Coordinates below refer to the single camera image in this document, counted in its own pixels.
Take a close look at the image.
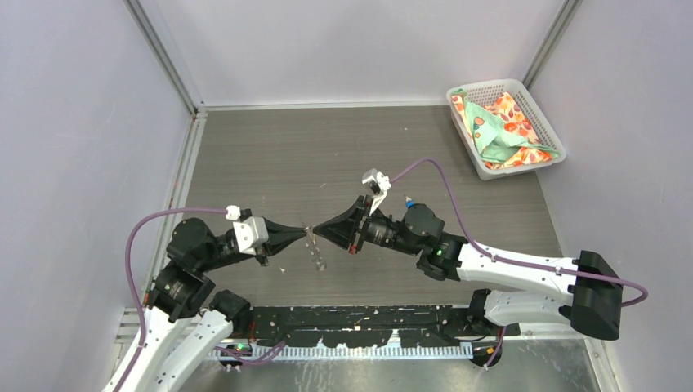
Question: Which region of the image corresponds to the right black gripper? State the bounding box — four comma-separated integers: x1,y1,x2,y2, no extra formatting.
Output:
315,194,422,256

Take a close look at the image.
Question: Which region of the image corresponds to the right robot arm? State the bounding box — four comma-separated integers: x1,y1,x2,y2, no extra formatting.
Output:
313,196,623,341

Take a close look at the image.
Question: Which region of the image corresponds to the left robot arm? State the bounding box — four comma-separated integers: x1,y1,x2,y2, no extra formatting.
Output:
105,216,306,391

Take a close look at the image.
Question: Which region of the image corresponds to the floral patterned cloth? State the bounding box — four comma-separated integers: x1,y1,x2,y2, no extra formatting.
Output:
451,88,561,170

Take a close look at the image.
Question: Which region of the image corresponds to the white plastic basket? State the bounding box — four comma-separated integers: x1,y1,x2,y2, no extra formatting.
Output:
446,78,566,180

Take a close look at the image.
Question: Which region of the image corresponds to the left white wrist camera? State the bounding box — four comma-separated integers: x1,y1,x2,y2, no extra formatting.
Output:
233,216,257,256

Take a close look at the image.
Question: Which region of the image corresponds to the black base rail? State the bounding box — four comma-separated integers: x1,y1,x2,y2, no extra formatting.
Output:
231,305,502,348

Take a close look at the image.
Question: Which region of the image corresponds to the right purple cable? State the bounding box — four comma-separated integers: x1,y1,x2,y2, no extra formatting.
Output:
389,158,650,309

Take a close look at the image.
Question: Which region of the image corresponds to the purple cable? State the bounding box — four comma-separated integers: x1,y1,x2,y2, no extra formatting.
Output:
110,205,241,392
389,158,650,309

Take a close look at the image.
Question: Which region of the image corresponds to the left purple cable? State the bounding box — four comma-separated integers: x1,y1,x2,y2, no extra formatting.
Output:
110,205,241,392

